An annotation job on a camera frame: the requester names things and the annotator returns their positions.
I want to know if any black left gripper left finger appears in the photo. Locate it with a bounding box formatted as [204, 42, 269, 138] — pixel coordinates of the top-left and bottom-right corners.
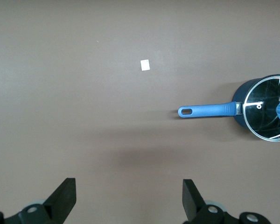
[0, 178, 77, 224]

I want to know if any glass lid with blue knob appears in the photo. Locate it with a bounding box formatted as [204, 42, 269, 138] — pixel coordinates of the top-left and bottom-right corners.
[244, 74, 280, 142]

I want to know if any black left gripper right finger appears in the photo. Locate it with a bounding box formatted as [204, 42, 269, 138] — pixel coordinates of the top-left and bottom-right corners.
[182, 179, 270, 224]

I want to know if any blue saucepan with long handle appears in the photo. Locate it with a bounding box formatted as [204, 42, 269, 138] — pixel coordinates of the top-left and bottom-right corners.
[178, 76, 275, 138]

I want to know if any brown table cover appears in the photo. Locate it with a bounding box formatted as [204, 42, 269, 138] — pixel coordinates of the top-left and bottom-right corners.
[0, 0, 280, 224]

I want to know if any small square table sticker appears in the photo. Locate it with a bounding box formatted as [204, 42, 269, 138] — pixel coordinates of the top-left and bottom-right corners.
[140, 59, 151, 71]

